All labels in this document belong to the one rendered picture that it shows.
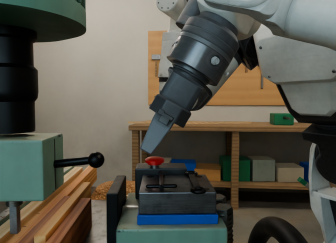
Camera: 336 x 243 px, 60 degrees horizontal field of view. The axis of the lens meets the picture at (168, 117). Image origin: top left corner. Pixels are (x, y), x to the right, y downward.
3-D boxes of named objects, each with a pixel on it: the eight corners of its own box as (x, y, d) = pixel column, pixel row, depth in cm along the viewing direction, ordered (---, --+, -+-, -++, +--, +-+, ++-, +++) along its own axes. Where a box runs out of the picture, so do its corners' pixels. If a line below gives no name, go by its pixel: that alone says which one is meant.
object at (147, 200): (218, 224, 36) (218, 180, 36) (128, 225, 36) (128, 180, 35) (202, 191, 49) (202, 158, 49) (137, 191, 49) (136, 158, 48)
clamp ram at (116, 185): (165, 261, 38) (165, 193, 37) (106, 262, 37) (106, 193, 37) (164, 230, 46) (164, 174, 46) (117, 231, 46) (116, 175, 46)
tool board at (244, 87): (318, 105, 336) (321, 26, 331) (147, 105, 356) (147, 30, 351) (317, 105, 341) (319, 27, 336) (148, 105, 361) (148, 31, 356)
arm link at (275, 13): (211, 27, 48) (291, 47, 41) (189, -5, 41) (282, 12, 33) (228, -8, 48) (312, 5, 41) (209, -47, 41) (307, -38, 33)
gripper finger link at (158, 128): (136, 145, 45) (156, 110, 44) (154, 156, 45) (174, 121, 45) (135, 147, 43) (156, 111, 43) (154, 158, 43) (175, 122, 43)
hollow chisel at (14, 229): (17, 234, 35) (16, 193, 35) (9, 234, 35) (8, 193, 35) (20, 230, 36) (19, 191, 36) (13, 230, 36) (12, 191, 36)
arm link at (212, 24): (240, 74, 47) (276, 12, 47) (218, 44, 38) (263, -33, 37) (187, 51, 53) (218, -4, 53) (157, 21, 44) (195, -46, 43)
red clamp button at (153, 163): (164, 166, 43) (164, 159, 43) (144, 166, 43) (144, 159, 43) (164, 161, 46) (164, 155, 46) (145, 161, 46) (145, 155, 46)
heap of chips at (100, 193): (146, 199, 62) (146, 186, 62) (88, 200, 62) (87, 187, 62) (148, 187, 71) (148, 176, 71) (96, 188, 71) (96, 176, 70)
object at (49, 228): (46, 283, 34) (45, 235, 34) (34, 283, 34) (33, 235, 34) (91, 211, 56) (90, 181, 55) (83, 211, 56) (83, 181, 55)
